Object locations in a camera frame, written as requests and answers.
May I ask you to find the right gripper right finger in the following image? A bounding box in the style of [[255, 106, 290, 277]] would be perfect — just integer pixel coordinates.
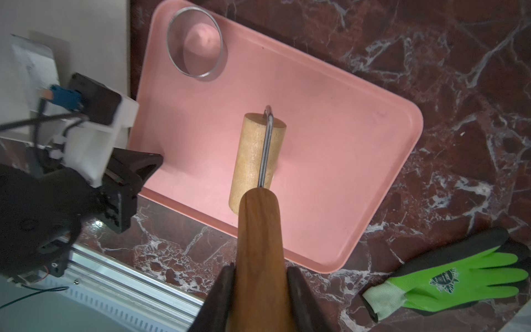
[[287, 266, 332, 332]]

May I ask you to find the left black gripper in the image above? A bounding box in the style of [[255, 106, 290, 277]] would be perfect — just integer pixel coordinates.
[[1, 148, 164, 277]]

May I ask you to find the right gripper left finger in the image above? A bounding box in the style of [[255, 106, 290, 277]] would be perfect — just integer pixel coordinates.
[[188, 263, 236, 332]]

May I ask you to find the wooden dough roller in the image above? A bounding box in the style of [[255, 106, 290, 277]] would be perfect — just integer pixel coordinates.
[[227, 106, 295, 331]]

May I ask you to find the beige rectangular tray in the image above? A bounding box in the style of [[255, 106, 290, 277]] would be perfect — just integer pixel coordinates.
[[1, 1, 130, 123]]

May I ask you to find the pink rectangular tray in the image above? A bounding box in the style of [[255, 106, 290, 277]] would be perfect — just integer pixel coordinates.
[[129, 1, 423, 273]]

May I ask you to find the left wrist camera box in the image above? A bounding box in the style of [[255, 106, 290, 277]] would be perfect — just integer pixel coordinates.
[[33, 73, 139, 188]]

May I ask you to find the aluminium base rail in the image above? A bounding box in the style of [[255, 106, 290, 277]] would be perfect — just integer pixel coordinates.
[[12, 242, 206, 332]]

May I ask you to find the metal ring cutter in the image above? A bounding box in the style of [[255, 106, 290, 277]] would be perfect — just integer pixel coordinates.
[[166, 6, 228, 82]]

